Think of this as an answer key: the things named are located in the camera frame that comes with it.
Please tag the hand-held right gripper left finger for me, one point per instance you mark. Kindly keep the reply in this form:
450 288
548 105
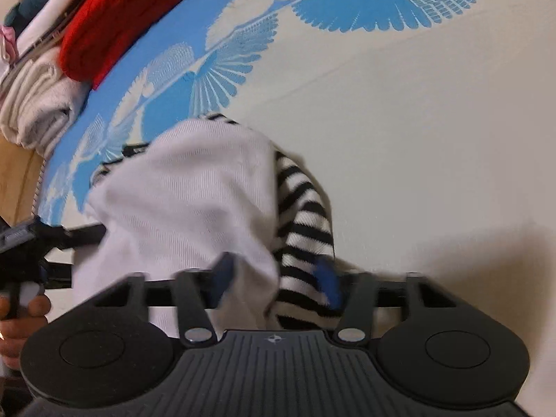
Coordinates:
223 276

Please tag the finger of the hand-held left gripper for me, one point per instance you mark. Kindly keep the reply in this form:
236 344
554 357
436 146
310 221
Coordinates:
82 233
58 274

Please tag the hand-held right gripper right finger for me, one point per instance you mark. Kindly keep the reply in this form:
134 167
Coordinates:
326 284

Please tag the black white striped hoodie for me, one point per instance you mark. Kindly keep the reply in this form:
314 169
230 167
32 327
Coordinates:
182 200

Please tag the person's left hand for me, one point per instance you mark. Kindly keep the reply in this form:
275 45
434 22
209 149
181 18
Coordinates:
21 334

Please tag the folded white quilt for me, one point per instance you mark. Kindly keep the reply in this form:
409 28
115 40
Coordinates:
37 104

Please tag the blue cream printed bed sheet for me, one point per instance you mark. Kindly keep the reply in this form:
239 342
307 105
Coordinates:
412 139

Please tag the pink cloth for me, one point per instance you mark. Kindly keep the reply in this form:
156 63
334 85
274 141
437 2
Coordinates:
6 43

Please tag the red fleece blanket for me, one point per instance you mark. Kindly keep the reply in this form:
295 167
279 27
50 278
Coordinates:
117 21

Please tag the wooden bed frame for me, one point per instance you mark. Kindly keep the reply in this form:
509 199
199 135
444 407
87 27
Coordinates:
19 182

